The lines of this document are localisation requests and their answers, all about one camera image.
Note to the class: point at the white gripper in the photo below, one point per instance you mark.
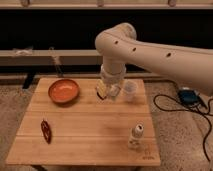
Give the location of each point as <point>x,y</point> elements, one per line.
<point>112,76</point>

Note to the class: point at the white sponge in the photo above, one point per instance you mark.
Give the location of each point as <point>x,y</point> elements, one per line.
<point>101,89</point>

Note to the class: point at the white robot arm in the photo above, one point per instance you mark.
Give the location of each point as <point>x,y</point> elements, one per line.
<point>191,67</point>

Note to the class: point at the orange bowl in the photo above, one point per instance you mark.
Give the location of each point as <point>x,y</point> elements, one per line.
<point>63,91</point>

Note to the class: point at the wooden table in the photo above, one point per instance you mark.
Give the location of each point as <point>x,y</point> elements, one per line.
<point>89,131</point>

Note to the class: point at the small white bottle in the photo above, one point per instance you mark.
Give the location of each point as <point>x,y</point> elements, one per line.
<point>135,136</point>

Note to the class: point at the blue power box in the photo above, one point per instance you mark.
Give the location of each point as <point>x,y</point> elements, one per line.
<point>188,97</point>

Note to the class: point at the red chili pepper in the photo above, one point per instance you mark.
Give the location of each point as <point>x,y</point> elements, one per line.
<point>46,130</point>

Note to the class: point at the wooden rail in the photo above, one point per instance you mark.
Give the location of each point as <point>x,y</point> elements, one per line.
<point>50,56</point>

